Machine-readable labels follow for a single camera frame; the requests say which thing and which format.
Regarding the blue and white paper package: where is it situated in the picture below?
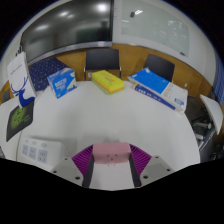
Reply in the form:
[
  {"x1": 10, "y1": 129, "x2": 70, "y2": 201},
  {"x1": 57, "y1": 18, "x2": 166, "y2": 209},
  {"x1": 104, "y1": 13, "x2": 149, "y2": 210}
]
[{"x1": 127, "y1": 67, "x2": 190, "y2": 115}]

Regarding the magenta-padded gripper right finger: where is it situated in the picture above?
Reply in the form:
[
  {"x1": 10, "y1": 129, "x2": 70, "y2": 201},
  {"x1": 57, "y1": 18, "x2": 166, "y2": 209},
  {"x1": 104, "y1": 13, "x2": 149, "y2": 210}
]
[{"x1": 127, "y1": 143, "x2": 176, "y2": 188}]

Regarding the white paper bag blue deer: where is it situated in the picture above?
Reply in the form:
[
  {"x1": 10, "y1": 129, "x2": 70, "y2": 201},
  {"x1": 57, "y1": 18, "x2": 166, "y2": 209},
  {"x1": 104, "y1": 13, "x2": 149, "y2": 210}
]
[{"x1": 6, "y1": 51, "x2": 37, "y2": 109}]

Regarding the black and green mouse pad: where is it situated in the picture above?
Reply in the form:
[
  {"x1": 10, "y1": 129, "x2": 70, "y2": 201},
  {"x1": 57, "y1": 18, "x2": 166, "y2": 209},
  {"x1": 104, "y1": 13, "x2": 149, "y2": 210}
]
[{"x1": 5, "y1": 99, "x2": 36, "y2": 143}]

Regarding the grey chair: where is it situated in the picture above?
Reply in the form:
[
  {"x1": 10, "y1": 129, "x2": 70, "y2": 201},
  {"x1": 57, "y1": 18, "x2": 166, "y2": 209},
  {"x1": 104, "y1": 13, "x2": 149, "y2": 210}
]
[{"x1": 1, "y1": 87, "x2": 11, "y2": 103}]

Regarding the black office chair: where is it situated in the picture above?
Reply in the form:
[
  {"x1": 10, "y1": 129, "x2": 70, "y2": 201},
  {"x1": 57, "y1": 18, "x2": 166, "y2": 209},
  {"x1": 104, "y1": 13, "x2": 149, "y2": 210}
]
[
  {"x1": 142, "y1": 53, "x2": 176, "y2": 83},
  {"x1": 83, "y1": 48, "x2": 122, "y2": 81}
]

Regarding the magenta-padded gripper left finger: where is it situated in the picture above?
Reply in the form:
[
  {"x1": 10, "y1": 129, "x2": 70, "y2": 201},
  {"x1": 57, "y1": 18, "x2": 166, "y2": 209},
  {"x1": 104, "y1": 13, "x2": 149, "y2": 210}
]
[{"x1": 50, "y1": 144, "x2": 98, "y2": 189}]

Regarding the white power strip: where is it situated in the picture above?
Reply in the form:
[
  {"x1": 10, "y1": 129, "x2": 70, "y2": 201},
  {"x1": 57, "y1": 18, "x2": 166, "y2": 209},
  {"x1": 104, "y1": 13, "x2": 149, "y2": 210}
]
[{"x1": 17, "y1": 135, "x2": 65, "y2": 168}]

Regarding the blue and white carton box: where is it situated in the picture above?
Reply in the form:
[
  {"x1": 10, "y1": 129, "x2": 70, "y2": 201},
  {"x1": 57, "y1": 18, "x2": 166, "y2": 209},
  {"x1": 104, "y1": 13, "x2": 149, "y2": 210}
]
[{"x1": 46, "y1": 67, "x2": 78, "y2": 100}]

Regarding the large glass whiteboard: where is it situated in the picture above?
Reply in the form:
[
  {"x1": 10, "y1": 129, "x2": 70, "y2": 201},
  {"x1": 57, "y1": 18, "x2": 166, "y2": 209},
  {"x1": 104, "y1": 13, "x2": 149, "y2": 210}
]
[{"x1": 112, "y1": 0, "x2": 191, "y2": 58}]

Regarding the pink charger block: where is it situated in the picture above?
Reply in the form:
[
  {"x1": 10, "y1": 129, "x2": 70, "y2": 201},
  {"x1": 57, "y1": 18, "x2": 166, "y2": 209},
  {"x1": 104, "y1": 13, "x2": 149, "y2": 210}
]
[{"x1": 91, "y1": 141, "x2": 132, "y2": 166}]

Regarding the white side table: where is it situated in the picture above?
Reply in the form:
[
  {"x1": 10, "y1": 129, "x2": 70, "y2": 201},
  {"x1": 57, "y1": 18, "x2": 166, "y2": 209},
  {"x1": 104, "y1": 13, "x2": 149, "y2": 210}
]
[{"x1": 199, "y1": 93, "x2": 224, "y2": 136}]

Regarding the large black wall screen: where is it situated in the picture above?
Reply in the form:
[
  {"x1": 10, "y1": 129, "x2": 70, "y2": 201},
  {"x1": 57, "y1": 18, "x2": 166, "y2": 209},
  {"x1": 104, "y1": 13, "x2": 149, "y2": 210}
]
[{"x1": 19, "y1": 0, "x2": 115, "y2": 63}]

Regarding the blue dotted chair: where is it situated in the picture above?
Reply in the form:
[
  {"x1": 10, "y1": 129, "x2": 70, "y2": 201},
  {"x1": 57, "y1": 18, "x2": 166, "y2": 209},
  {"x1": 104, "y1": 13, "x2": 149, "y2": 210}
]
[{"x1": 27, "y1": 56, "x2": 68, "y2": 92}]

